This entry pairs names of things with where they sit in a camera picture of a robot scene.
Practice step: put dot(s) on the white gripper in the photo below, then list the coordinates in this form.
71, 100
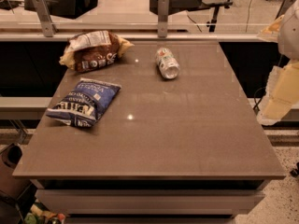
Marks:
290, 36

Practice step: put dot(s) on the brown chip bag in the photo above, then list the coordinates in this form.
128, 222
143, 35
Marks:
94, 50

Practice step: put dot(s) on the blue chip bag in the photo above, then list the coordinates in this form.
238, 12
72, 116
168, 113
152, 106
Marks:
85, 104

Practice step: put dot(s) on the colourful items on floor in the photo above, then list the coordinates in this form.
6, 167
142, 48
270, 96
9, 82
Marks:
39, 214

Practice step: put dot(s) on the dark bin at left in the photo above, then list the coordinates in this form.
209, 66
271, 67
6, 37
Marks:
11, 188

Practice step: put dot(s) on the right metal bracket post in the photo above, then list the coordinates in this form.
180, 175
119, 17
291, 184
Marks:
285, 5

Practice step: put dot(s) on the left metal bracket post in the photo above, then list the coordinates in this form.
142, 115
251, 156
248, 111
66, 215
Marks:
47, 25

